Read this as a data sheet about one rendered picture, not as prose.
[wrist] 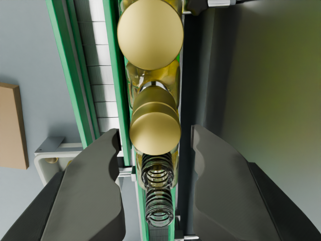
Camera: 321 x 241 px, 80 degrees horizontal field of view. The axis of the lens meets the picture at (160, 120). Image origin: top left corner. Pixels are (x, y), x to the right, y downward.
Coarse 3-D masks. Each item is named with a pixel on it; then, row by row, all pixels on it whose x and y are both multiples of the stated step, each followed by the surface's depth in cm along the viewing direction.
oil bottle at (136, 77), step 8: (128, 64) 19; (176, 64) 19; (128, 72) 19; (136, 72) 18; (144, 72) 18; (152, 72) 18; (160, 72) 18; (168, 72) 18; (176, 72) 19; (128, 80) 18; (136, 80) 18; (144, 80) 18; (152, 80) 18; (160, 80) 18; (168, 80) 18; (176, 80) 18; (128, 88) 19; (136, 88) 18; (168, 88) 18; (176, 88) 19; (128, 96) 20; (136, 96) 19; (176, 96) 19; (176, 104) 20
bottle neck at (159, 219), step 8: (152, 192) 21; (160, 192) 21; (168, 192) 21; (152, 200) 20; (160, 200) 20; (168, 200) 20; (152, 208) 19; (160, 208) 19; (168, 208) 19; (152, 216) 21; (160, 216) 21; (168, 216) 20; (152, 224) 20; (160, 224) 20; (168, 224) 20
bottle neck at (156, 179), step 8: (168, 152) 19; (144, 160) 18; (152, 160) 17; (160, 160) 17; (168, 160) 18; (144, 168) 17; (152, 168) 16; (160, 168) 16; (168, 168) 16; (144, 176) 17; (152, 176) 18; (160, 176) 18; (168, 176) 17; (144, 184) 17; (152, 184) 17; (160, 184) 17; (168, 184) 17
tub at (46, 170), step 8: (64, 152) 53; (72, 152) 53; (80, 152) 53; (40, 160) 54; (64, 160) 62; (40, 168) 54; (48, 168) 58; (56, 168) 62; (64, 168) 64; (40, 176) 56; (48, 176) 58
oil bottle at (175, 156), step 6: (138, 156) 25; (174, 156) 24; (138, 162) 24; (174, 162) 24; (138, 168) 24; (174, 168) 24; (138, 174) 25; (174, 174) 24; (138, 180) 26; (174, 180) 24; (144, 186) 25; (174, 186) 25
